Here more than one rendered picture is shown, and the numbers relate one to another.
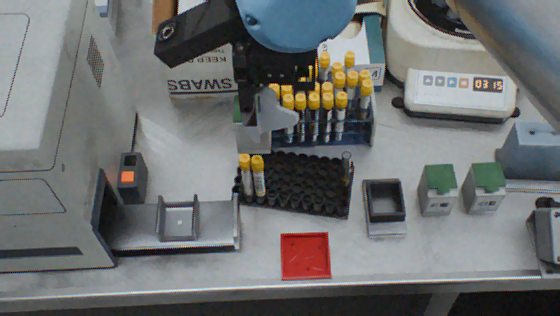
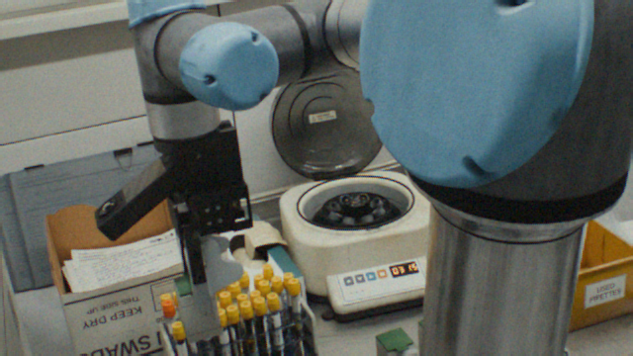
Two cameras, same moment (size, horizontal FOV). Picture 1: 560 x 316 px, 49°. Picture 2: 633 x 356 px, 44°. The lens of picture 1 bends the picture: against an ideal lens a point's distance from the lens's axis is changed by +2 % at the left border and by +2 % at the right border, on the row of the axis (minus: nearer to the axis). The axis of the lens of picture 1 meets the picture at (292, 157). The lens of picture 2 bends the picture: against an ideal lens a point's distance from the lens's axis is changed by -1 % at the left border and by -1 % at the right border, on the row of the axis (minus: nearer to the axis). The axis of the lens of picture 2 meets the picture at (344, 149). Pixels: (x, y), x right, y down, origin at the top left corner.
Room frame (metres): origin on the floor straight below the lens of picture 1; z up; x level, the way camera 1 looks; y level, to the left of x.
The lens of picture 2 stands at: (-0.35, 0.15, 1.59)
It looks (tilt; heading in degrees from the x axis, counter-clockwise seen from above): 23 degrees down; 339
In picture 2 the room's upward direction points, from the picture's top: 5 degrees counter-clockwise
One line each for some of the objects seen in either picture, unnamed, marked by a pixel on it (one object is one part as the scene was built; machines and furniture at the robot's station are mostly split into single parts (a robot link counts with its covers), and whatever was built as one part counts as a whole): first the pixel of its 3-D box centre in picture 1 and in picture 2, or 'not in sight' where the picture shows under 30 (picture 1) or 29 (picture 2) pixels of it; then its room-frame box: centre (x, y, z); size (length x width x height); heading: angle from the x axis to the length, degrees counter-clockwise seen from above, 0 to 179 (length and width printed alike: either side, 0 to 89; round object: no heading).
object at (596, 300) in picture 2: not in sight; (578, 272); (0.47, -0.53, 0.93); 0.13 x 0.13 x 0.10; 87
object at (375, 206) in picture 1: (384, 204); not in sight; (0.42, -0.13, 0.89); 0.09 x 0.05 x 0.04; 1
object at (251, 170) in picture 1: (292, 165); not in sight; (0.47, 0.00, 0.93); 0.17 x 0.09 x 0.11; 80
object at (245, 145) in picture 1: (253, 123); (197, 306); (0.43, 0.05, 1.08); 0.05 x 0.04 x 0.06; 179
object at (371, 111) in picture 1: (306, 110); (238, 339); (0.58, -0.02, 0.91); 0.20 x 0.10 x 0.07; 91
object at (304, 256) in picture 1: (305, 255); not in sight; (0.35, -0.01, 0.88); 0.07 x 0.07 x 0.01; 1
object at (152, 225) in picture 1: (162, 222); not in sight; (0.39, 0.18, 0.92); 0.21 x 0.07 x 0.05; 91
